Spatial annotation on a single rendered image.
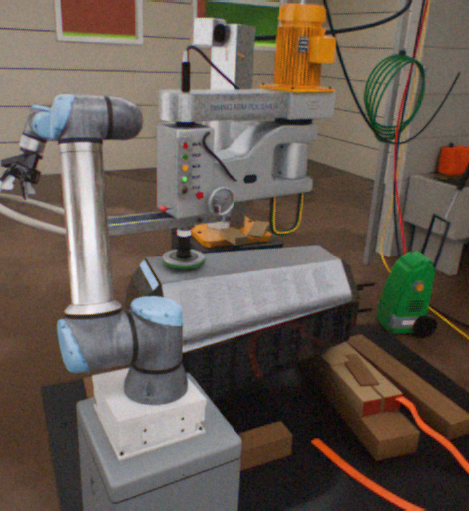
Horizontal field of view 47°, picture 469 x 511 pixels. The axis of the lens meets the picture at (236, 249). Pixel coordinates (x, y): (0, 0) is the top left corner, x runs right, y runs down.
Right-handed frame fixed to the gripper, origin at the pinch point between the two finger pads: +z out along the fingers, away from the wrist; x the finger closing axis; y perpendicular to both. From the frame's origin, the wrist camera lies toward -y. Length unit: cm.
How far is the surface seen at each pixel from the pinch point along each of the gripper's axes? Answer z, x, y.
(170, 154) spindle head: -38, 57, 26
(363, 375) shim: 36, 145, 139
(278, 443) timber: 74, 96, 117
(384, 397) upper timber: 39, 134, 154
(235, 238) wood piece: -6, 147, 38
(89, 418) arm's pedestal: 46, -23, 78
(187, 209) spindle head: -17, 67, 39
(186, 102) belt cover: -62, 50, 29
